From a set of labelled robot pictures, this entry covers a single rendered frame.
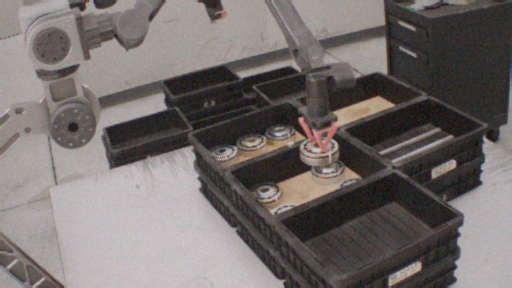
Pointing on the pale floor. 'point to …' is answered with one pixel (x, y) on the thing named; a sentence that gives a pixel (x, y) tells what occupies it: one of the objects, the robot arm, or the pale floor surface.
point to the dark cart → (455, 55)
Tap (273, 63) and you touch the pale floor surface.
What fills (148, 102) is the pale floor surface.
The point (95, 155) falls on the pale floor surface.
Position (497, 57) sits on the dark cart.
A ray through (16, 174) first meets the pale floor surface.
